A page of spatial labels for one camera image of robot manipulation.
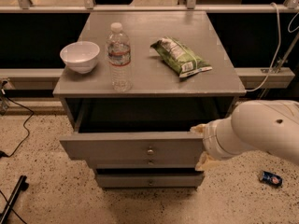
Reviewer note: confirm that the grey drawer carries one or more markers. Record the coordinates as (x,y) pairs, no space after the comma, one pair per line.
(129,129)
(142,164)
(149,181)

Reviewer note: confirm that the grey middle drawer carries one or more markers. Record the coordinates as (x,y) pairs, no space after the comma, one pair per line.
(142,164)

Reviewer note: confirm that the clear plastic water bottle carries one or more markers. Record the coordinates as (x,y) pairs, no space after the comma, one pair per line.
(119,58)

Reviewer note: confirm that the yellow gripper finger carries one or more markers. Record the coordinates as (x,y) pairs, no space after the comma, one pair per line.
(206,162)
(198,130)

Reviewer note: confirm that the black stand base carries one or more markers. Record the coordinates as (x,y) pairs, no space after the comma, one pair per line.
(21,185)

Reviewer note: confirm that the metal railing frame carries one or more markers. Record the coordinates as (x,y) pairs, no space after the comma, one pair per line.
(74,6)

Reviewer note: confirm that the grey top drawer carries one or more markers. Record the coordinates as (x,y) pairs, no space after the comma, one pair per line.
(129,129)

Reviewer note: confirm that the green chip bag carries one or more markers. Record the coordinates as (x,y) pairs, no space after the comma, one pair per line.
(179,57)

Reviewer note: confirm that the grey wooden drawer cabinet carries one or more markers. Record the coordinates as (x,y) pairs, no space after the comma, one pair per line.
(152,78)

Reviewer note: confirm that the blue soda can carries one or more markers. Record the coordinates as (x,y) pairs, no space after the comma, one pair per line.
(270,179)

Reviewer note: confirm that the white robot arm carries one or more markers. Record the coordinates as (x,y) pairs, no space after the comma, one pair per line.
(269,126)

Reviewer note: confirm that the grey bottom drawer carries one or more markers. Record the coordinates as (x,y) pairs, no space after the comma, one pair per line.
(149,181)

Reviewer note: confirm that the white ceramic bowl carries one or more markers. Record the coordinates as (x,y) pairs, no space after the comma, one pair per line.
(81,56)

